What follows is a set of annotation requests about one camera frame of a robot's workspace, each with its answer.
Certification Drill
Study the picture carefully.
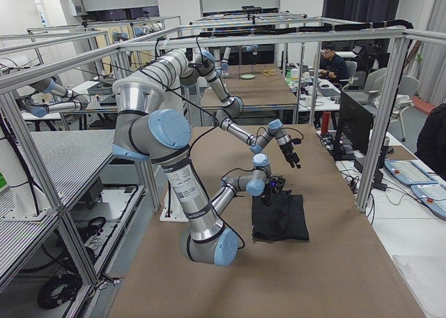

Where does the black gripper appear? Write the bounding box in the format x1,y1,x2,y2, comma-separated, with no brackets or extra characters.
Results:
261,175,286,206
277,136,301,169

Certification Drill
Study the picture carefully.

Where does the black printed t-shirt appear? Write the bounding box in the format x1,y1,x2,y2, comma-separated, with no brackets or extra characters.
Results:
252,190,309,241

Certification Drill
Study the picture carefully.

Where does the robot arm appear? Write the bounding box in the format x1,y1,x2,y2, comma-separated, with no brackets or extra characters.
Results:
112,77,272,266
113,50,300,169

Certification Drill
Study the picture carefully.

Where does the black computer monitor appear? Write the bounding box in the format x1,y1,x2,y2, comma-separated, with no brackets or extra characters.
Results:
334,92,374,155

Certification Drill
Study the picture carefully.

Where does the green plate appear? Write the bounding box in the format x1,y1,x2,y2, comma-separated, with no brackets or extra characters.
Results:
240,74,255,80

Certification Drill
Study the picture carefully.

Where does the seated person dark jacket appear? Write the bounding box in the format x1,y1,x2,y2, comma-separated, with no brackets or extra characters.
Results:
318,42,349,86

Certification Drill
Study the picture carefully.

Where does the blue teach pendant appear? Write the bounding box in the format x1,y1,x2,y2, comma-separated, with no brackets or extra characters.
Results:
410,184,446,220
384,160,438,186

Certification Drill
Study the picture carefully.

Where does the striped metal workbench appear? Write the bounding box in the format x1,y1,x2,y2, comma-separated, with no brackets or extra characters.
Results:
1,130,114,288

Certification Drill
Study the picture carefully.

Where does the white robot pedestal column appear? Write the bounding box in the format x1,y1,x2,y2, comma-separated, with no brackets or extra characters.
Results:
159,77,206,222

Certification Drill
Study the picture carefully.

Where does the aluminium frame post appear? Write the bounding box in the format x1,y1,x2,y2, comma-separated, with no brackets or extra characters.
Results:
356,36,410,213

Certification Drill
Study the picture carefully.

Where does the aluminium cage frame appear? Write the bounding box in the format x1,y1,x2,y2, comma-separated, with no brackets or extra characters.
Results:
1,18,445,289

